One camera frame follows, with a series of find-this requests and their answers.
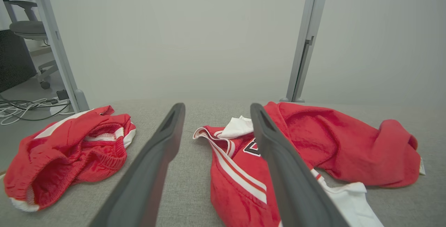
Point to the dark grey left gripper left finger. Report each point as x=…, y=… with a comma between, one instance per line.
x=146, y=185

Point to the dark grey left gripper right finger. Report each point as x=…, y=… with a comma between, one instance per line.
x=296, y=192

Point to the red jersey with white trim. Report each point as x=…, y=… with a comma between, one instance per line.
x=348, y=150

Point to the red shorts with white stripe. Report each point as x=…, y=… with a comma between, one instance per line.
x=62, y=153

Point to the white power strip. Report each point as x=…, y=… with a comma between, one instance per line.
x=60, y=109

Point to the black power adapter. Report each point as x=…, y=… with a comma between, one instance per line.
x=62, y=95

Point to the black cabinet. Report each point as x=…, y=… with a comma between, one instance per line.
x=14, y=59

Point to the grey office chair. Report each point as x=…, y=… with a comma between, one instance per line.
x=28, y=28

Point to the grey rounded post foot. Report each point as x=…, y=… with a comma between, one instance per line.
x=284, y=99
x=300, y=100

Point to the grey end post foot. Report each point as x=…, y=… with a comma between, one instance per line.
x=83, y=101

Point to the grey metal partition post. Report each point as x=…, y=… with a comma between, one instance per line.
x=308, y=28

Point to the grey partition end post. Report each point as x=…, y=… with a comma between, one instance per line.
x=52, y=35

